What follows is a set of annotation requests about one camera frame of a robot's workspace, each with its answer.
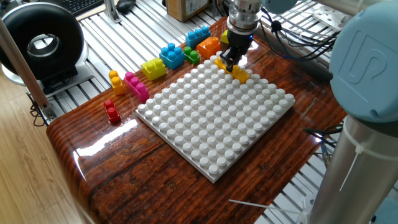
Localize red two-stud block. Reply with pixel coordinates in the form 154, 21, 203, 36
103, 99, 122, 124

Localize lime yellow two-stud block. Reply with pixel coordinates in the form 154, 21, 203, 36
140, 57, 167, 82

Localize aluminium post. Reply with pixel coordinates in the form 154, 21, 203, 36
103, 0, 121, 24

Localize long yellow four-stud block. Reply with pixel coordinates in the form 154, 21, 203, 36
214, 55, 251, 84

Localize black computer mouse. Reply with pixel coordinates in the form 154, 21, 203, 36
116, 0, 137, 16

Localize black cable bundle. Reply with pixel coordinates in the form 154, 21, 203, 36
303, 124, 345, 158
259, 6, 343, 62

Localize orange block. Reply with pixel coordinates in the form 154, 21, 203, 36
196, 36, 222, 60

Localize labelled cardboard box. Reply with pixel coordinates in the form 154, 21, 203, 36
165, 0, 211, 22

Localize blue four-stud square block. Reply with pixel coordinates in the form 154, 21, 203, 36
159, 42, 185, 70

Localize green two-stud block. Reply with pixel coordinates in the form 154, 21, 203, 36
183, 45, 201, 65

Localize slanted wooden beam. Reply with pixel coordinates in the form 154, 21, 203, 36
0, 18, 58, 123

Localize white studded baseplate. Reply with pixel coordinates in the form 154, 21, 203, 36
136, 51, 296, 184

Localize black keyboard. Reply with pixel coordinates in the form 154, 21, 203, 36
60, 0, 105, 17

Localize black round ring device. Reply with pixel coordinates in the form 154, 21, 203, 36
0, 2, 94, 97

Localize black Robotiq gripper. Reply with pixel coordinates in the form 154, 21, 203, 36
219, 29, 253, 73

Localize magenta three-stud block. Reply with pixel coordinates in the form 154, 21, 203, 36
123, 71, 150, 104

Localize white cable tie around arm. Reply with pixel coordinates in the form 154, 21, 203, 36
338, 124, 398, 192

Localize thin black cable loops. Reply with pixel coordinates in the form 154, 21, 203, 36
28, 92, 47, 128

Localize light blue long block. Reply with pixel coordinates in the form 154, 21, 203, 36
185, 26, 211, 49

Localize glossy wood-grain board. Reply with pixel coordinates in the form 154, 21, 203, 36
46, 16, 348, 224

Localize loose white cable tie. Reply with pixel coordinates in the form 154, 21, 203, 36
228, 198, 307, 215

